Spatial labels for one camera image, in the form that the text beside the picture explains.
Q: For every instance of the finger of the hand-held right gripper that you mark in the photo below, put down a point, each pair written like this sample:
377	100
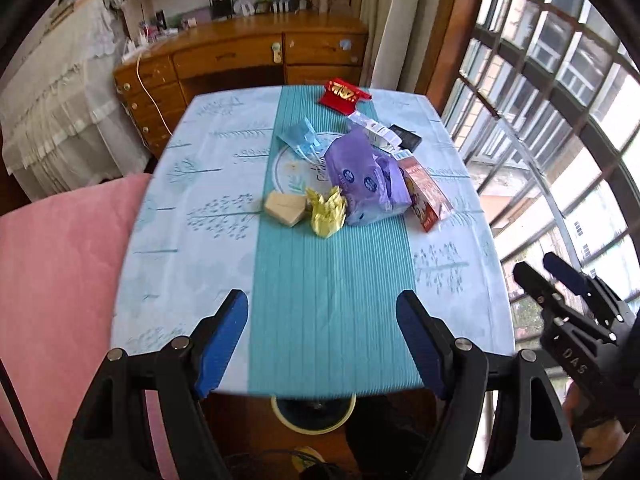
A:
567	267
550	300

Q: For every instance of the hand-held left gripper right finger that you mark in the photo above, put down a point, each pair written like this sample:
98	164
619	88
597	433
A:
420	345

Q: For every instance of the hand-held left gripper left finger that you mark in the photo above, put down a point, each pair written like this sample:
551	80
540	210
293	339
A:
220	345

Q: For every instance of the dark bin with cream rim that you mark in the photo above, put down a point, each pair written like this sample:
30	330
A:
310	410

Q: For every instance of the red white carton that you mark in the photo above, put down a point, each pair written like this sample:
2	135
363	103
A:
425	195

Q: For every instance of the small beige box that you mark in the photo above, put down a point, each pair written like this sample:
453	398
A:
285	208

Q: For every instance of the yellow foil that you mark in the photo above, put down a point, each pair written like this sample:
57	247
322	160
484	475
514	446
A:
327	212

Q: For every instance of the purple plastic bag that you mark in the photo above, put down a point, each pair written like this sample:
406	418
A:
360	175

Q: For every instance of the white striped carton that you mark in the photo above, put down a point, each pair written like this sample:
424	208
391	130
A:
375	130

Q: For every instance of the light blue plastic wrapper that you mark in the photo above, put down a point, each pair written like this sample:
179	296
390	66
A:
300	137

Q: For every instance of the person's right hand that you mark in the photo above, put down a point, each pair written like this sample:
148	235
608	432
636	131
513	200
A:
605	442

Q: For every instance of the person's black trousers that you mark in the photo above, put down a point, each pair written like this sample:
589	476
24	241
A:
380	435

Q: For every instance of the yellow slipper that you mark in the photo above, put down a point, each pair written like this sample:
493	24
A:
307	457

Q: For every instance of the pink blanket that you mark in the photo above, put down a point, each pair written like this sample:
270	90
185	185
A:
60	285

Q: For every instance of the black flat case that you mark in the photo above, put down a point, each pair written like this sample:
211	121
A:
407	138

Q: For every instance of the window with metal grille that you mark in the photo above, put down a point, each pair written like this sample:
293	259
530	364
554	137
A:
550	60

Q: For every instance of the red gift box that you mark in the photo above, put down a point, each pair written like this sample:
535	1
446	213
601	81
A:
344	95

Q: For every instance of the wooden desk with drawers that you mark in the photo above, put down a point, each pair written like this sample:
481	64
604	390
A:
225	52

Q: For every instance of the white lace furniture cover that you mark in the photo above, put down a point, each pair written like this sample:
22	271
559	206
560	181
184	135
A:
60	100

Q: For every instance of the cream curtain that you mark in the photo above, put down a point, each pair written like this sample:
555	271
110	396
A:
380	20

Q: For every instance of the white round stand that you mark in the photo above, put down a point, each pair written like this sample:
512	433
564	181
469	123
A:
245	6

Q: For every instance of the white bottle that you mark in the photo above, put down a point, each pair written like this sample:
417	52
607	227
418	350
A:
323	2

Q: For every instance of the black photo frame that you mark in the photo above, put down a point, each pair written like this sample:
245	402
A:
221	6

